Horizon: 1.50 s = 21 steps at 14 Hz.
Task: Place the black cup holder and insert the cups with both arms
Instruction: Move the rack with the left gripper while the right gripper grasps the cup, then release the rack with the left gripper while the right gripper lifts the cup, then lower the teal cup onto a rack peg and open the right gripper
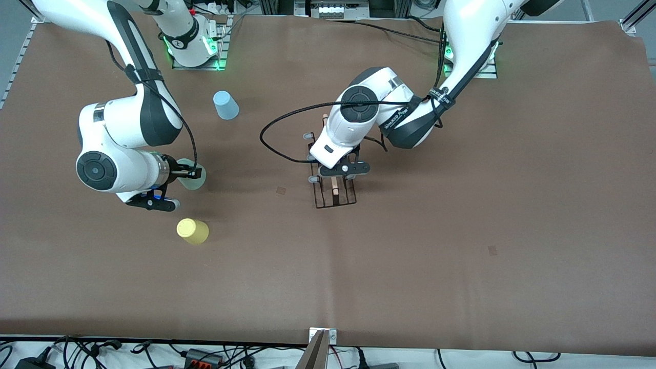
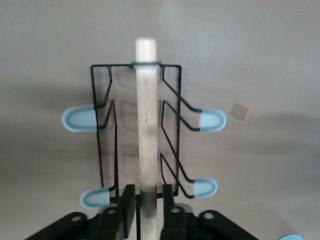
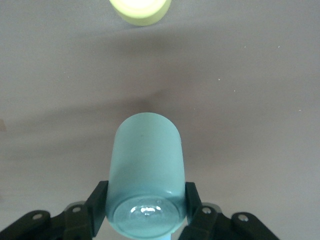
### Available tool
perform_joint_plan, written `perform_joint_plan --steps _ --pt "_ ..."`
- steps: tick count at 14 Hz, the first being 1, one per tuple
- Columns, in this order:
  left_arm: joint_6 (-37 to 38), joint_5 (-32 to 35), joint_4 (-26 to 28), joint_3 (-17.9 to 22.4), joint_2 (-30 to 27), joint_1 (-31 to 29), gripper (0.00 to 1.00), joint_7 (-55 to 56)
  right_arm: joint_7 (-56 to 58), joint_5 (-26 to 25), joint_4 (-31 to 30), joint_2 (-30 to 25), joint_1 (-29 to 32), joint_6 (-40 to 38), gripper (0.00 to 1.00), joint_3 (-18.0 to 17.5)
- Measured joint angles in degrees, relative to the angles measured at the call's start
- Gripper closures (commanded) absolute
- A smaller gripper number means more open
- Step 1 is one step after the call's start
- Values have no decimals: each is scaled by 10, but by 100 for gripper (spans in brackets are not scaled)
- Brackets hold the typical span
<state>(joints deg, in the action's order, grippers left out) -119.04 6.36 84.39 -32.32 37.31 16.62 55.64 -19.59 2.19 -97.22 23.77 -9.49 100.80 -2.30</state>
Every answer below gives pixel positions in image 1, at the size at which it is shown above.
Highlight grey control device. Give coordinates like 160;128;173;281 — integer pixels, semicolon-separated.
295;0;371;20

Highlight black power adapter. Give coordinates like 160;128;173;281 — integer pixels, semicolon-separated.
14;356;56;369

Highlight black cable with clip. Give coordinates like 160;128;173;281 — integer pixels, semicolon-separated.
90;338;124;355

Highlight yellow plastic cup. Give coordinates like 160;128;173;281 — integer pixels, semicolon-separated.
176;218;210;245

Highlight black wire cup holder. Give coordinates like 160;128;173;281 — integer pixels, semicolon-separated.
302;114;358;209

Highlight white power strip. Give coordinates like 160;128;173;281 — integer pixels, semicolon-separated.
192;0;241;16

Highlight grey camera stand post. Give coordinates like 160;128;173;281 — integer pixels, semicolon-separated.
296;330;330;369

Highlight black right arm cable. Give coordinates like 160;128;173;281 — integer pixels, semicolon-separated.
105;40;199;167

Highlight brown table cover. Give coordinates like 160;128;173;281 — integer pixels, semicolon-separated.
0;11;656;357

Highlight perforated aluminium rail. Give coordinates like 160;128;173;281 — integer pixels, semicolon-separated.
0;20;37;111

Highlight left arm aluminium base plate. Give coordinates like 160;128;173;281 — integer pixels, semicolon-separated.
444;46;499;79

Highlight black box orange levers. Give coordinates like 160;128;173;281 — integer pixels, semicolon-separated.
183;348;224;368

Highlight right arm aluminium base plate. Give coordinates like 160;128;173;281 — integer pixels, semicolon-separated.
172;15;229;71

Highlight pale green plastic cup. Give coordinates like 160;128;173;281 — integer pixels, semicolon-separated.
179;159;207;191

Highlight light blue plastic cup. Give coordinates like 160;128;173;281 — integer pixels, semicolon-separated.
213;90;240;121

